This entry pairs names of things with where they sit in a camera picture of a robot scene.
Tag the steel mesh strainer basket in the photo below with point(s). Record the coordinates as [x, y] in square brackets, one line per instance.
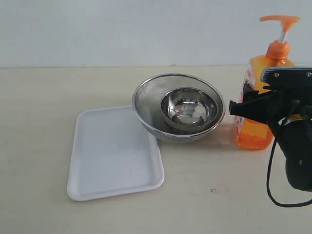
[146, 105]

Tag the small stainless steel bowl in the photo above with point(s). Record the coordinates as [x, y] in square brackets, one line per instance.
[188, 109]

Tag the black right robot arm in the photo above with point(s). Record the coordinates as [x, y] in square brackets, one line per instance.
[298, 165]

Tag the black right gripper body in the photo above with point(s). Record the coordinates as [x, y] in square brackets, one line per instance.
[290, 113]

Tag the white rectangular foam tray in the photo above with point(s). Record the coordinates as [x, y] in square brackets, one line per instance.
[112, 154]

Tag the orange pump soap bottle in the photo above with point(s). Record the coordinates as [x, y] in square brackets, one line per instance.
[250, 134]

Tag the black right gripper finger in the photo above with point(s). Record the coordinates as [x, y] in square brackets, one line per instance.
[255, 106]

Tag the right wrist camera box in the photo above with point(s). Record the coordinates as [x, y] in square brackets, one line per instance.
[288, 75]

